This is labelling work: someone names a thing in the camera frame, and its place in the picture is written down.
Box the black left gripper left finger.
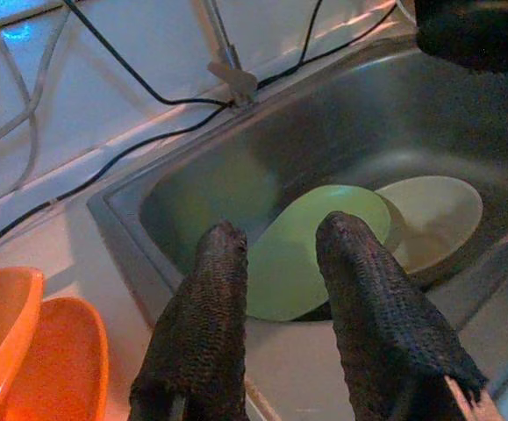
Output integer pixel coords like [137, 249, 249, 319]
[128, 218, 251, 421]

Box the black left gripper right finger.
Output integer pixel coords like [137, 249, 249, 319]
[314, 210, 490, 421]

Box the green plastic plate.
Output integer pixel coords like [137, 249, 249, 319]
[244, 183, 393, 324]

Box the pale white bowl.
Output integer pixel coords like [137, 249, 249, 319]
[373, 175, 485, 287]

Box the orange plastic plate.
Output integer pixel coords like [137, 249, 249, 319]
[4, 296, 111, 421]

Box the stainless steel sink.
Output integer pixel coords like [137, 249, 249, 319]
[86, 38, 508, 421]

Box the metal faucet pipe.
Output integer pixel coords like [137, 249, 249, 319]
[199, 0, 260, 110]

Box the black appliance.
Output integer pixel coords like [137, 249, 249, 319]
[412, 0, 508, 76]

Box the black cable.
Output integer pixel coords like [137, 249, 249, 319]
[0, 102, 233, 265]
[61, 0, 235, 110]
[255, 0, 326, 89]

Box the white cable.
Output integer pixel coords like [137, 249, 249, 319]
[0, 0, 60, 212]

